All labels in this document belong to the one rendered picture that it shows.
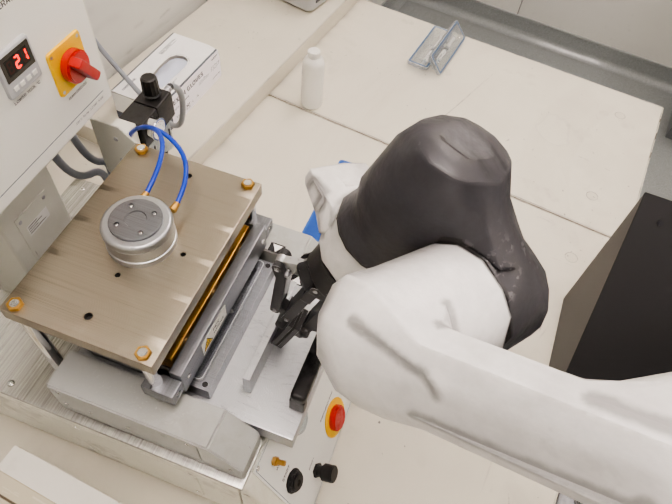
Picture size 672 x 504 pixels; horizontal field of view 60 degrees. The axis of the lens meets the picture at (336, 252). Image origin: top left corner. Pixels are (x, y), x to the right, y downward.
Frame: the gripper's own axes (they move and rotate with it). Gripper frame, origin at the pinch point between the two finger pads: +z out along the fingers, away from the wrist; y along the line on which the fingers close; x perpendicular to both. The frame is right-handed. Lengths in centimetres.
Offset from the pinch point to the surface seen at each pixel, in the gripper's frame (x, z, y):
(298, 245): 13.7, 3.8, -3.2
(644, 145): 90, 8, 60
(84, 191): 15.0, 23.1, -36.1
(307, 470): -9.4, 17.9, 13.9
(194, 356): -8.6, 0.5, -8.3
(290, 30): 89, 34, -27
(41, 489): -25.0, 25.7, -16.5
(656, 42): 240, 51, 106
